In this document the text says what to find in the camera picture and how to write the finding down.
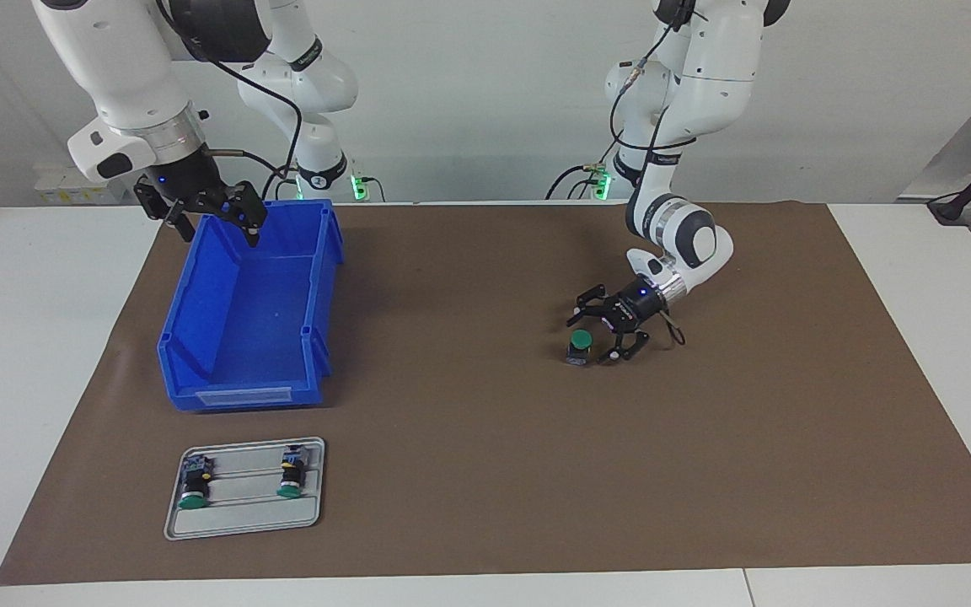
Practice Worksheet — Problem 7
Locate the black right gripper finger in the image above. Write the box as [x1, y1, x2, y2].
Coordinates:
[220, 180, 269, 248]
[133, 181, 197, 243]

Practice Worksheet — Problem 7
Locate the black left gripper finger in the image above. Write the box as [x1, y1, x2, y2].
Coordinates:
[599, 330, 652, 365]
[567, 285, 617, 328]

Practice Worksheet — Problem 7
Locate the blue plastic storage bin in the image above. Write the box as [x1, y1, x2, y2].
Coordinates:
[156, 199, 345, 413]

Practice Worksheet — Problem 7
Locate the brown table mat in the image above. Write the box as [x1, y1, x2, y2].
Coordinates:
[0, 201, 971, 587]

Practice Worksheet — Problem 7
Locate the white cardboard box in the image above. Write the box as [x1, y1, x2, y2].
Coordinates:
[33, 163, 128, 206]

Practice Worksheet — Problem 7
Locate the grey plastic tray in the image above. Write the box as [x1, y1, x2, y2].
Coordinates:
[164, 437, 326, 541]

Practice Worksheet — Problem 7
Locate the black base cable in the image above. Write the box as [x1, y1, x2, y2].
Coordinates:
[545, 160, 621, 201]
[263, 163, 301, 201]

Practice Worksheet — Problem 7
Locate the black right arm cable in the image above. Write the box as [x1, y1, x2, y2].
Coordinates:
[157, 0, 303, 199]

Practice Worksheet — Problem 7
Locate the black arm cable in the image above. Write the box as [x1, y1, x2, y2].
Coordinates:
[609, 0, 701, 346]
[157, 0, 303, 199]

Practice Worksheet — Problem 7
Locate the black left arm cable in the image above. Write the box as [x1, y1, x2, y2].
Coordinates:
[609, 0, 701, 346]

